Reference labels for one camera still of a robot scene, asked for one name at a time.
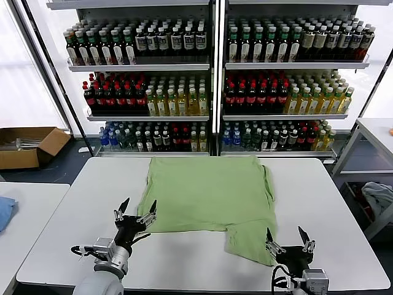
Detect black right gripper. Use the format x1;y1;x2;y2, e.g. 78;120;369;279
265;226;316;278

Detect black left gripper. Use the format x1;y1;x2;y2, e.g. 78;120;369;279
113;197;158;248

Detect green polo shirt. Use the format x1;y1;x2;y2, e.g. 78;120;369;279
136;155;279;267

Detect grey metal shelf board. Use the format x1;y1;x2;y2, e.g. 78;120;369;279
67;57;211;73
222;107;349;121
220;147;336;159
224;54;371;71
86;107;211;122
95;144;211;158

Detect black storage crate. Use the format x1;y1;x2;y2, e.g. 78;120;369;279
340;180;393;230

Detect grey white crumpled cloth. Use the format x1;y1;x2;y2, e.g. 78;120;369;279
361;181;393;222

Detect cola bottle red cap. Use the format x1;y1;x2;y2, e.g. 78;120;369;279
135;84;147;114
246;82;258;113
104;85;116;114
257;82;268;113
235;82;247;113
277;82;289;113
114;85;126;114
267;82;279;113
82;81;96;113
125;85;137;114
224;82;236;113
93;84;106;114

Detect brown cardboard box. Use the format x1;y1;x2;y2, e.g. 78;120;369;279
0;126;72;170

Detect clear plastic tube bundle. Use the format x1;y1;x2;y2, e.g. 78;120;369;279
14;137;43;151

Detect blue folded cloth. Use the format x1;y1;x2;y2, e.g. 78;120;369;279
0;196;17;234

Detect dark bottle green cap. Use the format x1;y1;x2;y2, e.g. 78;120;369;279
265;25;279;62
87;29;102;66
111;28;125;65
76;29;90;66
227;26;241;62
122;28;136;65
98;29;114;65
64;30;79;66
278;25;291;62
252;26;266;62
239;26;253;62
289;26;303;61

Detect dark bottle blue-white label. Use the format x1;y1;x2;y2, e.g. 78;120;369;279
195;25;207;56
146;26;158;57
326;24;341;61
183;26;196;56
349;26;365;61
157;26;169;57
170;26;183;57
338;25;353;61
134;26;147;57

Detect dark bottle beige label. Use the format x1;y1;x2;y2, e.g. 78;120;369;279
302;25;316;61
314;25;329;61

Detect grey metal shelf unit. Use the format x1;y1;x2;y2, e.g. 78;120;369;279
45;0;216;158
218;0;393;162

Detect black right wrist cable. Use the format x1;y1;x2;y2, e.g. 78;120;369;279
271;264;296;295

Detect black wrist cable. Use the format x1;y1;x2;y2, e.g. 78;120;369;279
71;244;95;258
271;264;296;295

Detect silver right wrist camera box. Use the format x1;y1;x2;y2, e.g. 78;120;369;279
302;269;330;292

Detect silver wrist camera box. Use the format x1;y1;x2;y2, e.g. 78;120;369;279
302;269;330;292
93;237;116;256

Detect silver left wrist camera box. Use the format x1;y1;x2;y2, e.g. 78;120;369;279
93;237;116;256

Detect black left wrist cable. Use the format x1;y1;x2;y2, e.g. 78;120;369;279
71;244;95;258

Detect grey metal frame table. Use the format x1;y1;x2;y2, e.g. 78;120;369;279
330;117;393;241

